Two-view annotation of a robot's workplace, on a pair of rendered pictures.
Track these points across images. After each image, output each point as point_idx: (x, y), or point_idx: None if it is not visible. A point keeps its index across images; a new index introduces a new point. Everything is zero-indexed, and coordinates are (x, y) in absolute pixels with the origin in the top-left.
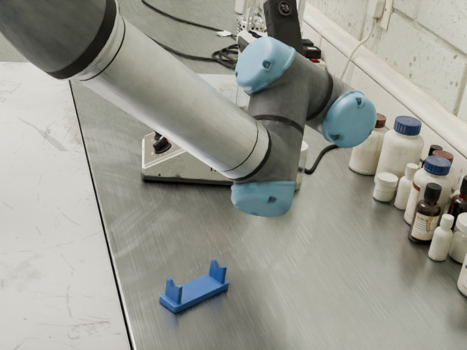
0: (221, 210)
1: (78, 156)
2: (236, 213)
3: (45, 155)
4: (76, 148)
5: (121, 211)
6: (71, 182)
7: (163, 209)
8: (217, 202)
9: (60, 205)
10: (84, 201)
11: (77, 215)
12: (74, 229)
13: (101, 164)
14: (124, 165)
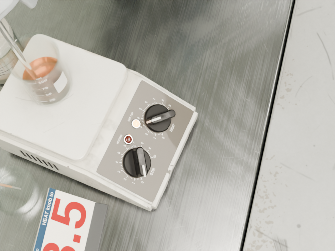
0: (130, 24)
1: (263, 214)
2: (115, 14)
3: (313, 231)
4: (257, 242)
5: (254, 51)
6: (297, 138)
7: (201, 44)
8: (123, 43)
9: (327, 81)
10: (294, 84)
11: (312, 55)
12: (324, 27)
13: (237, 179)
14: (203, 169)
